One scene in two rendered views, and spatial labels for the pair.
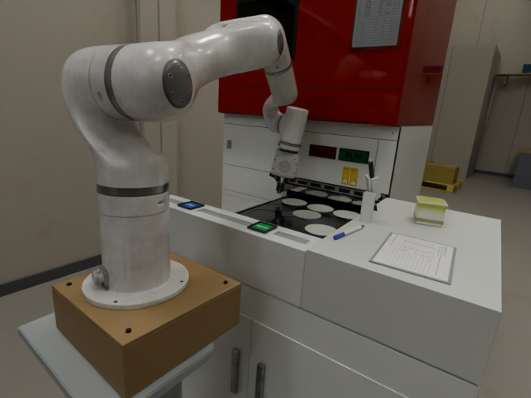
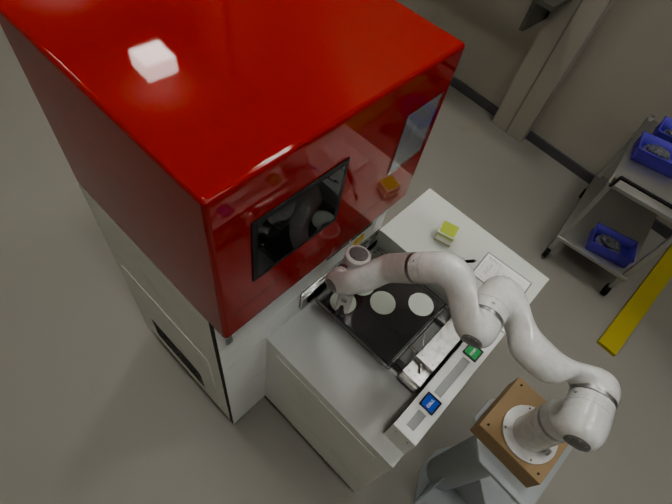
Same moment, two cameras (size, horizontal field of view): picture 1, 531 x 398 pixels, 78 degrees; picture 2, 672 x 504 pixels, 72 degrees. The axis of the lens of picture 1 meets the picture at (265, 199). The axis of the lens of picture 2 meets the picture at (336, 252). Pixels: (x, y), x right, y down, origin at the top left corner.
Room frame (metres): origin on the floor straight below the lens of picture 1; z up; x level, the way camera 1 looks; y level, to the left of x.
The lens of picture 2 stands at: (1.36, 0.71, 2.45)
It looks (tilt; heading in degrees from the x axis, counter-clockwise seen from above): 56 degrees down; 268
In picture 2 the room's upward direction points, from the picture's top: 14 degrees clockwise
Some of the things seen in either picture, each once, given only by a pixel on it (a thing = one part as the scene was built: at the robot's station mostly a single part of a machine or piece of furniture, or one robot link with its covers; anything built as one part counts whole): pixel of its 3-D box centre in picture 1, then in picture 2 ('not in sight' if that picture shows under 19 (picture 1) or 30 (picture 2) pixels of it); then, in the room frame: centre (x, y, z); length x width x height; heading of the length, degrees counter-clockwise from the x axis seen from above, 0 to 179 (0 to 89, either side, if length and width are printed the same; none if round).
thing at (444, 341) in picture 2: not in sight; (436, 350); (0.88, -0.02, 0.87); 0.36 x 0.08 x 0.03; 56
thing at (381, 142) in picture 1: (294, 166); (309, 278); (1.40, -0.12, 1.02); 0.81 x 0.03 x 0.40; 56
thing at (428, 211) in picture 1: (429, 211); (446, 233); (0.90, -0.47, 1.00); 0.07 x 0.07 x 0.07; 71
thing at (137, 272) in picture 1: (136, 237); (542, 428); (0.56, 0.24, 1.01); 0.19 x 0.19 x 0.18
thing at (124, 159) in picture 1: (118, 119); (574, 421); (0.58, 0.27, 1.22); 0.19 x 0.12 x 0.24; 65
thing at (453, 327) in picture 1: (416, 257); (457, 263); (0.81, -0.41, 0.89); 0.62 x 0.35 x 0.14; 146
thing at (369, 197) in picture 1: (370, 197); not in sight; (0.88, -0.29, 1.03); 0.06 x 0.04 x 0.13; 146
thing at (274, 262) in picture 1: (224, 240); (446, 382); (0.85, 0.11, 0.89); 0.55 x 0.09 x 0.14; 56
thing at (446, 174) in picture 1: (425, 173); not in sight; (6.47, -3.15, 0.22); 1.24 x 0.85 x 0.45; 52
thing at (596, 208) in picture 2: not in sight; (629, 205); (-0.46, -1.48, 0.44); 0.94 x 0.55 x 0.88; 56
